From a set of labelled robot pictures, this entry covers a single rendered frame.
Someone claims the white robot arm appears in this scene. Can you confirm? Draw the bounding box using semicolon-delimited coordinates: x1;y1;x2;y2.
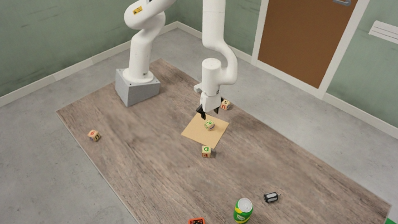
123;0;238;96

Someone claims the green and yellow striped can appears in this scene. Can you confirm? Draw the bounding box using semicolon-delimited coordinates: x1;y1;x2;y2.
234;198;253;224

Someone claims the beige mat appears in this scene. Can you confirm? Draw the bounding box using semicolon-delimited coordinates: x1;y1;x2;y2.
181;113;229;149

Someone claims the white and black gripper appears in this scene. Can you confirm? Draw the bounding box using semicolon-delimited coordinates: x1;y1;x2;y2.
196;91;224;120

